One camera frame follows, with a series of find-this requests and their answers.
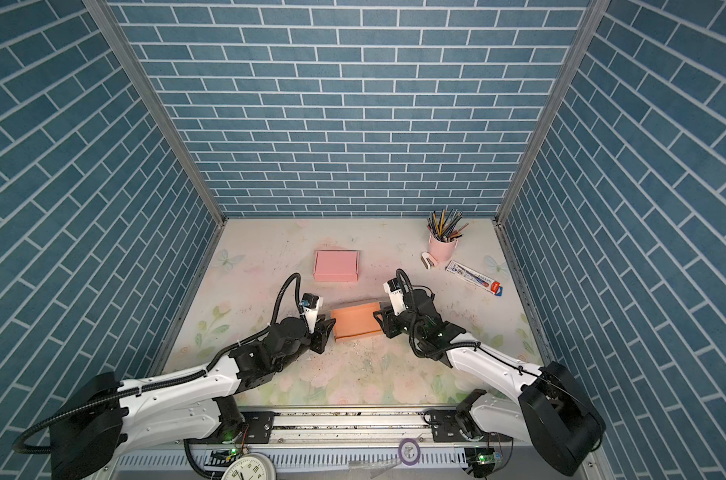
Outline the white round clock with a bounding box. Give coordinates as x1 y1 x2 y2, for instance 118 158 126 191
222 453 277 480

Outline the pink pencil cup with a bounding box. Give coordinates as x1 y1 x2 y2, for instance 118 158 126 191
427 234 459 263

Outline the coloured pencils bundle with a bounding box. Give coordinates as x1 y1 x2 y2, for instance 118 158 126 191
427 209 469 243

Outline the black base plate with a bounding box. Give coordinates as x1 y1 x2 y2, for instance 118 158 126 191
221 411 276 445
421 409 513 443

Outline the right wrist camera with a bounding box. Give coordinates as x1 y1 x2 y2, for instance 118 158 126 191
383 278 407 316

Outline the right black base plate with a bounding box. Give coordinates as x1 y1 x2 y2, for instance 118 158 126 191
421 409 513 443

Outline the white toothpaste tube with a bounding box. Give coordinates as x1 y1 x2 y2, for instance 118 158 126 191
445 260 503 297

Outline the orange paper box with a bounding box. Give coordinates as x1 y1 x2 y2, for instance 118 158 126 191
331 302 383 342

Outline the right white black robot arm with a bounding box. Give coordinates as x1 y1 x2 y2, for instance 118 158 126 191
374 280 606 476

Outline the aluminium mounting rail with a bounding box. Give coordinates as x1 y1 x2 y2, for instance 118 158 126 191
101 405 598 451

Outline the pink paper box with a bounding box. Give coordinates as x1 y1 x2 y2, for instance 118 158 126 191
313 250 359 283

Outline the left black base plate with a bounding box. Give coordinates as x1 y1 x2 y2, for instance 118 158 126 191
221 411 276 445

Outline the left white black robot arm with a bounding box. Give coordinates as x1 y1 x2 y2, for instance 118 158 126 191
13 316 336 479

